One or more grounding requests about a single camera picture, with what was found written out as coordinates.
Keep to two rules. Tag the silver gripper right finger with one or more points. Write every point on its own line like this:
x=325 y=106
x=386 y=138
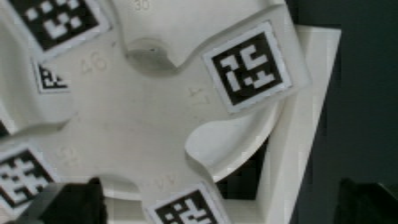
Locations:
x=366 y=203

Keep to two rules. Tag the white cross-shaped table base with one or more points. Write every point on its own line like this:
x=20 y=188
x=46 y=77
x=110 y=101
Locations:
x=139 y=110

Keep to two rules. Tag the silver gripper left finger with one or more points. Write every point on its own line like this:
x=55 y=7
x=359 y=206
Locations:
x=68 y=204

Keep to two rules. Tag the white right fence block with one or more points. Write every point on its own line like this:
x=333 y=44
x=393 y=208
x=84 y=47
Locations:
x=269 y=209

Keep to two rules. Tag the white round table top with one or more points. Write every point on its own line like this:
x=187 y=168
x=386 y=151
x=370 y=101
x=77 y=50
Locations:
x=166 y=33

